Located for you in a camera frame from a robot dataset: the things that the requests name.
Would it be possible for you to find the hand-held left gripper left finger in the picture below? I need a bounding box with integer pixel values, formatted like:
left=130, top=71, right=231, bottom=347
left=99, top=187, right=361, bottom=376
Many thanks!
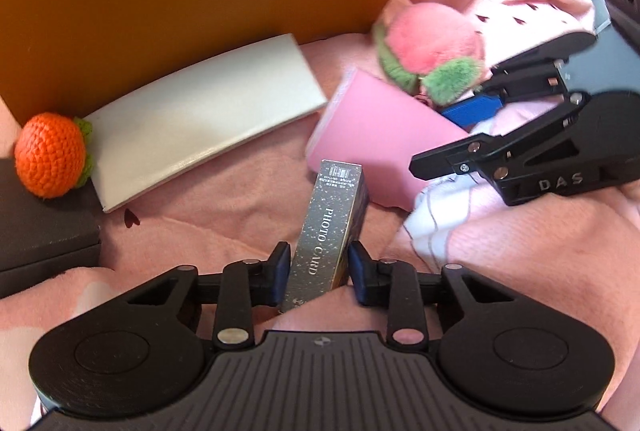
left=120, top=241, right=292, bottom=351

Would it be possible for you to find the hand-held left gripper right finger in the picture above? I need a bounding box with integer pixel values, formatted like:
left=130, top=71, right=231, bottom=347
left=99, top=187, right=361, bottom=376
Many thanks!
left=347, top=240, right=521, bottom=350

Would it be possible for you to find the orange crochet fruit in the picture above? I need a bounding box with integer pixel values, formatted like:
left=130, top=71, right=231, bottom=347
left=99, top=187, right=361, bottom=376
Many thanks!
left=13, top=112, right=95, bottom=199

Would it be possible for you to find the cream rectangular case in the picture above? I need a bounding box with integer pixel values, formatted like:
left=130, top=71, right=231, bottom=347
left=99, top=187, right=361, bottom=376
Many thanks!
left=86, top=32, right=328, bottom=214

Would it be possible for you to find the pink peach plush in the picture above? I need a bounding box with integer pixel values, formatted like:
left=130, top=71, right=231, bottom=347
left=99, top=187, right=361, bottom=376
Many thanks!
left=372, top=2, right=487, bottom=104

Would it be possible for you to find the white checked cloth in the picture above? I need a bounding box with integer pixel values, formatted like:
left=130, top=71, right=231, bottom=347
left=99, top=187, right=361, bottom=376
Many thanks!
left=402, top=176, right=501, bottom=267

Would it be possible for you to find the black box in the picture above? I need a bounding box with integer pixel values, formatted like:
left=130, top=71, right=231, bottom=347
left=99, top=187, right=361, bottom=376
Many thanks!
left=0, top=156, right=103, bottom=299

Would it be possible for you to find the silver glitter card box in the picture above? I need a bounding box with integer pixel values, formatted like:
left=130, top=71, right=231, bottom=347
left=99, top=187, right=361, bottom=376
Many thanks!
left=277, top=160, right=370, bottom=313

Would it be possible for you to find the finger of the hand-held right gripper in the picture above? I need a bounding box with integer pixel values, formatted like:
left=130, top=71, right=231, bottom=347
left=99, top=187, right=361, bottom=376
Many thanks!
left=440, top=31, right=599, bottom=128
left=409, top=92, right=592, bottom=207

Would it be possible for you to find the pink printed blanket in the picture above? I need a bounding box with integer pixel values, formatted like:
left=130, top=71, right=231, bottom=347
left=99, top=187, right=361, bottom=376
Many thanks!
left=0, top=0, right=640, bottom=412

